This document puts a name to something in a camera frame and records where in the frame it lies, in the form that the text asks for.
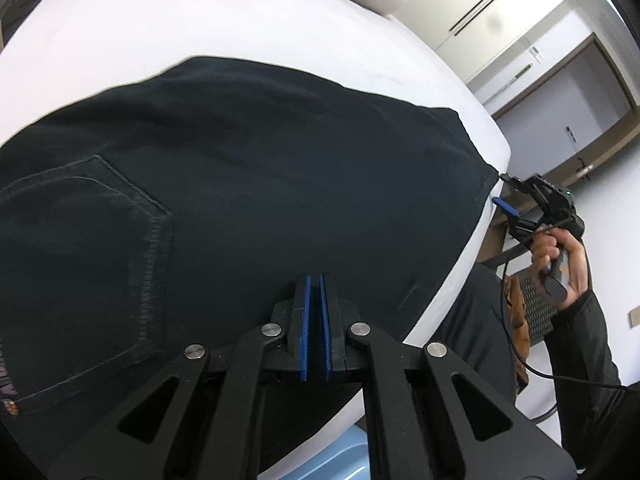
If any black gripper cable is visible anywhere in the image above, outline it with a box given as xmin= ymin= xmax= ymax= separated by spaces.
xmin=497 ymin=216 xmax=640 ymax=421

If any wooden framed door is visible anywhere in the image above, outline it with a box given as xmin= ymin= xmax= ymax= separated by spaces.
xmin=495 ymin=36 xmax=634 ymax=180

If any white wardrobe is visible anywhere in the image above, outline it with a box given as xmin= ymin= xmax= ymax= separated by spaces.
xmin=396 ymin=0 xmax=565 ymax=82

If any black jeans pant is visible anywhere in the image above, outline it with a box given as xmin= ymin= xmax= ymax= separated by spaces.
xmin=1 ymin=58 xmax=498 ymax=467

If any right forearm black sleeve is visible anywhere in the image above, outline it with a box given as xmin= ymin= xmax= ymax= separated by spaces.
xmin=544 ymin=290 xmax=639 ymax=479

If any person right hand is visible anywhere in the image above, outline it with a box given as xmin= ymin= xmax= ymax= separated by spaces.
xmin=530 ymin=228 xmax=590 ymax=310

